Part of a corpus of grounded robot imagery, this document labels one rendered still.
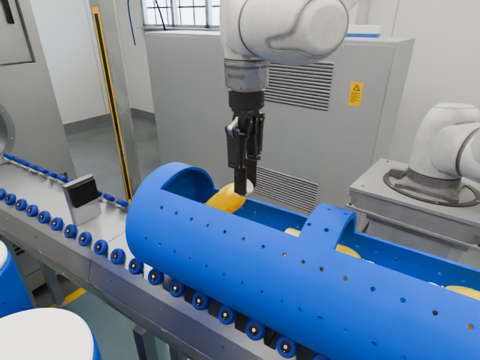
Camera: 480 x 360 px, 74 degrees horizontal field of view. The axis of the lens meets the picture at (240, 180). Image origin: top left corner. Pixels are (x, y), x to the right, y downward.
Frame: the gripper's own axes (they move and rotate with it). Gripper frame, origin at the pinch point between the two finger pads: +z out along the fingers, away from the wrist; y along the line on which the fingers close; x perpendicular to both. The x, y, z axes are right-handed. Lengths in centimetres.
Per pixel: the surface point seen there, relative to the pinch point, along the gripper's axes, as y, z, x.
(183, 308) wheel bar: 17.1, 31.4, -7.3
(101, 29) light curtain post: -24, -29, -76
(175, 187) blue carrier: 2.3, 7.8, -20.7
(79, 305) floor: -8, 124, -122
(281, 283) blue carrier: 18.4, 8.2, 18.4
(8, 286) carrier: 38, 26, -45
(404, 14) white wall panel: -275, -36, -7
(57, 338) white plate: 42.0, 20.0, -15.4
